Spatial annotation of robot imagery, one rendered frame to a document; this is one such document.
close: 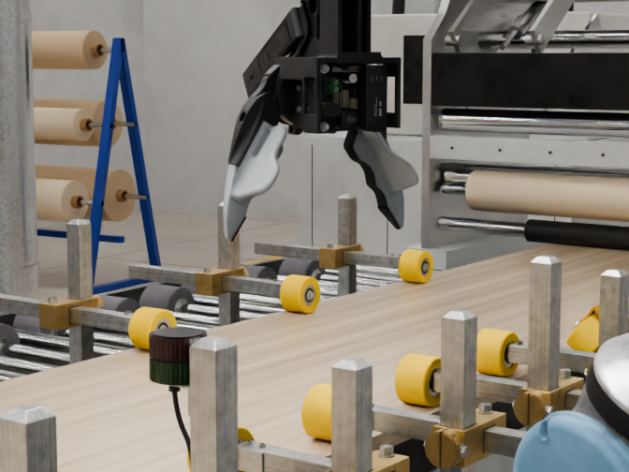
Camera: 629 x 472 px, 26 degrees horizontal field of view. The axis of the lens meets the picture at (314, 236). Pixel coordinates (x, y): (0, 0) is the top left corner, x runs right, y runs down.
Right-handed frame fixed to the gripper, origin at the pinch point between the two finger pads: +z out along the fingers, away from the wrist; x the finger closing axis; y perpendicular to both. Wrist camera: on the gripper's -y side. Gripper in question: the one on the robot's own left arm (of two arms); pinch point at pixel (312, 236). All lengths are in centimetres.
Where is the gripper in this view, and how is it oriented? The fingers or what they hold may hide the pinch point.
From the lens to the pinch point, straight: 106.0
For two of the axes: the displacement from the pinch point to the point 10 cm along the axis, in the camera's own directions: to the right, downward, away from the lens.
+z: 0.0, 9.9, 1.3
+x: 8.8, -0.6, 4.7
